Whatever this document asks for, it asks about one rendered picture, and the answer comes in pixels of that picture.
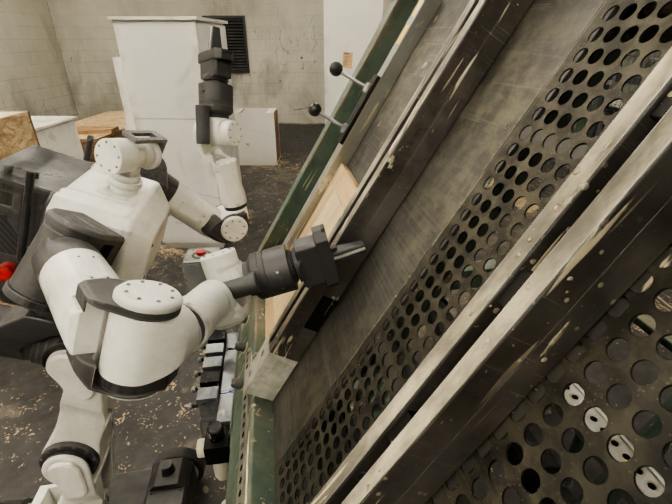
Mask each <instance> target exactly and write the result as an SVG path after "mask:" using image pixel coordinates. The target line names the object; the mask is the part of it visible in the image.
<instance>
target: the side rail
mask: <svg viewBox="0 0 672 504"><path fill-rule="evenodd" d="M418 1H419V0H392V2H391V4H390V6H389V8H388V10H387V11H386V13H385V15H384V17H383V19H382V21H381V23H380V24H379V26H378V28H377V30H376V32H375V34H374V36H373V37H372V39H371V41H370V43H369V45H368V47H367V48H366V50H365V52H364V54H363V56H362V58H361V60H360V61H359V63H358V65H357V67H356V69H355V71H354V73H353V74H352V77H354V78H355V79H357V80H359V81H360V82H362V83H363V84H366V82H368V83H369V81H370V79H371V78H372V76H373V74H375V75H377V74H378V72H379V71H380V69H381V67H382V65H383V64H384V62H385V60H386V58H387V56H388V55H389V53H390V51H391V49H392V47H393V46H394V44H395V42H396V40H397V39H398V37H399V35H400V33H401V31H402V30H403V28H404V26H405V24H406V22H407V21H408V19H409V17H410V15H411V14H412V12H413V10H414V8H415V6H416V5H417V3H418ZM362 94H363V88H362V87H361V86H359V85H357V84H356V83H354V82H353V81H351V80H349V82H348V84H347V86H346V87H345V89H344V91H343V93H342V95H341V97H340V99H339V100H338V102H337V104H336V106H335V108H334V110H333V112H332V113H331V115H330V117H331V118H332V119H334V120H336V121H337V122H339V123H340V124H342V125H343V124H344V123H347V121H348V119H349V117H350V115H351V114H352V112H353V110H354V108H355V106H356V105H357V103H358V101H359V99H360V97H361V96H362ZM340 129H341V128H340V127H338V126H337V125H335V124H333V123H332V122H330V121H329V120H328V121H327V123H326V125H325V126H324V128H323V130H322V132H321V134H320V136H319V138H318V139H317V141H316V143H315V145H314V147H313V149H312V150H311V152H310V154H309V156H308V158H307V160H306V162H305V163H304V165H303V167H302V169H301V171H300V173H299V175H298V176H297V178H296V180H295V182H294V184H293V186H292V188H291V189H290V191H289V193H288V195H287V197H286V199H285V201H284V202H283V204H282V206H281V208H280V210H279V212H278V214H277V215H276V217H275V219H274V221H273V223H272V225H271V227H270V228H269V230H268V232H267V234H266V236H265V238H264V240H263V241H262V243H261V245H260V247H259V249H258V251H261V250H264V249H268V248H271V247H275V246H278V245H282V244H283V242H284V240H285V238H286V237H287V235H288V233H289V231H290V230H291V228H292V226H293V224H294V222H295V221H296V219H297V217H298V215H299V213H300V212H301V210H302V208H303V206H304V205H305V203H306V201H307V199H308V197H309V196H310V194H311V192H312V190H313V188H314V187H315V185H316V183H317V181H318V180H319V178H320V176H321V174H322V172H323V171H324V169H325V167H326V165H327V163H328V162H329V160H330V158H331V156H332V155H333V153H334V151H335V149H336V147H337V146H338V144H339V142H338V140H337V139H338V137H339V135H340V133H341V132H340Z"/></svg>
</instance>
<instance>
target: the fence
mask: <svg viewBox="0 0 672 504"><path fill-rule="evenodd" d="M419 2H420V0H419V1H418V3H419ZM418 3H417V5H418ZM440 4H441V1H440V0H423V2H422V4H421V5H420V7H419V9H418V11H417V13H416V14H415V16H414V17H411V16H412V14H413V12H414V11H415V9H416V7H417V5H416V6H415V8H414V10H413V12H412V14H411V15H410V17H409V19H408V21H407V22H406V24H405V26H404V28H405V27H406V25H409V27H408V29H407V30H406V32H405V34H404V36H403V37H402V39H401V41H400V43H399V44H396V43H397V41H398V39H399V37H400V35H401V34H402V32H403V30H404V28H403V30H402V31H401V33H400V35H399V37H398V39H397V40H396V42H395V44H394V46H393V47H392V49H391V51H390V53H389V55H388V56H387V58H386V60H385V62H384V64H383V65H382V67H381V69H380V71H379V72H378V74H377V75H378V76H380V77H381V78H380V80H379V81H378V83H377V85H376V87H375V88H374V90H373V92H372V94H371V96H370V97H369V99H368V101H367V103H366V104H365V106H364V108H363V110H362V112H361V113H360V115H359V117H358V119H357V120H356V122H355V124H354V126H353V127H352V129H351V131H350V133H349V135H348V136H347V138H346V140H345V142H344V143H343V145H341V144H340V143H339V144H338V146H337V147H336V149H335V151H334V153H333V155H332V156H331V158H330V160H329V162H328V163H327V165H326V167H325V169H324V171H323V172H322V174H321V176H320V178H319V180H318V181H317V183H316V185H315V187H314V188H313V190H312V192H311V194H310V196H309V197H308V199H307V201H306V203H305V205H304V206H303V208H302V210H301V212H300V213H299V215H298V217H297V219H296V221H295V222H294V224H293V226H292V228H291V230H290V231H289V233H288V235H287V237H286V238H285V240H284V242H283V244H285V245H286V247H287V249H288V250H290V251H291V250H292V248H293V240H295V239H298V238H299V236H300V235H301V233H302V231H303V229H304V228H305V226H306V224H307V222H308V221H309V219H310V217H311V215H312V214H313V212H314V210H315V208H316V207H317V205H318V203H319V202H320V200H321V198H322V196H323V195H324V193H325V191H326V189H327V188H328V186H329V184H330V182H331V181H332V179H333V177H334V175H335V174H336V172H337V170H338V168H339V167H340V165H341V163H342V164H344V165H346V166H347V164H348V163H349V161H350V159H351V157H352V156H353V154H354V152H355V151H356V149H357V147H358V145H359V144H360V142H361V140H362V138H363V137H364V135H365V133H366V132H367V130H368V128H369V126H370V125H371V123H372V121H373V119H374V118H375V116H376V114H377V113H378V111H379V109H380V107H381V106H382V104H383V102H384V101H385V99H386V97H387V95H388V94H389V92H390V90H391V88H392V87H393V85H394V83H395V82H396V80H397V78H398V76H399V75H400V73H401V71H402V69H403V68H404V66H405V64H406V63H407V61H408V59H409V57H410V56H411V54H412V52H413V50H414V49H415V47H416V45H417V44H418V42H419V40H420V38H421V37H422V35H423V33H424V31H425V30H426V28H427V26H428V25H429V23H430V21H431V19H432V18H433V16H434V14H435V12H436V11H437V9H438V7H439V6H440Z"/></svg>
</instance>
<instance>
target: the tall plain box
mask: <svg viewBox="0 0 672 504"><path fill-rule="evenodd" d="M107 20H114V21H115V22H113V26H114V31H115V35H116V40H117V44H118V49H119V54H120V58H121V63H122V67H123V72H124V77H125V81H126V86H127V90H128V95H129V99H130V104H131V109H132V113H133V118H134V124H135V128H136V130H155V131H156V132H158V133H159V134H161V135H162V136H163V137H165V138H166V139H167V140H168V141H167V143H166V146H165V149H164V151H163V154H162V158H163V159H164V161H165V163H166V166H167V173H168V174H170V175H171V176H173V177H174V178H176V179H177V180H178V181H180V182H181V183H183V184H184V185H185V186H187V187H188V188H189V189H191V190H192V191H194V192H195V193H196V194H198V195H199V196H201V197H202V198H204V199H205V200H207V201H208V202H209V203H211V204H212V205H214V206H216V205H218V204H220V203H222V202H221V199H220V195H219V187H218V183H217V179H216V176H215V172H214V171H213V170H211V169H210V168H209V166H206V165H205V164H203V163H202V162H201V158H200V156H199V153H198V150H197V146H196V143H195V139H194V136H193V127H194V125H195V123H196V114H195V105H199V97H198V83H201V82H204V81H203V80H202V79H201V78H200V64H199V63H198V54H199V53H201V52H204V51H206V50H208V43H209V32H210V27H211V26H216V27H219V28H220V34H221V43H222V48H223V49H227V39H226V30H225V25H223V24H228V21H223V20H216V19H210V18H203V17H197V16H107ZM227 50H228V49H227ZM218 147H219V149H221V150H222V151H223V152H224V153H225V154H226V155H227V156H228V157H233V158H235V159H236V162H237V167H238V171H239V175H240V179H241V170H240V160H239V151H238V146H218ZM241 183H242V179H241ZM162 241H163V243H165V244H166V248H211V247H218V248H224V246H225V244H226V243H220V242H217V241H215V240H213V239H211V238H207V237H205V236H203V235H201V234H200V233H198V232H197V231H195V230H193V229H192V228H190V227H189V226H187V225H185V224H184V223H182V222H180V221H179V220H177V219H176V218H174V217H173V216H171V215H170V216H169V217H168V221H167V225H166V229H165V233H164V237H163V240H162Z"/></svg>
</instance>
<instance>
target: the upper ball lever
mask: <svg viewBox="0 0 672 504"><path fill-rule="evenodd" d="M329 71H330V74H331V75H332V76H335V77H337V76H340V75H343V76H344V77H346V78H348V79H349V80H351V81H353V82H354V83H356V84H357V85H359V86H361V87H362V88H363V92H364V93H367V91H368V89H369V88H370V86H371V84H370V83H368V82H366V84H363V83H362V82H360V81H359V80H357V79H355V78H354V77H352V76H350V75H349V74H347V73H346V72H344V71H343V66H342V64H341V63H340V62H337V61H335V62H332V63H331V64H330V66H329Z"/></svg>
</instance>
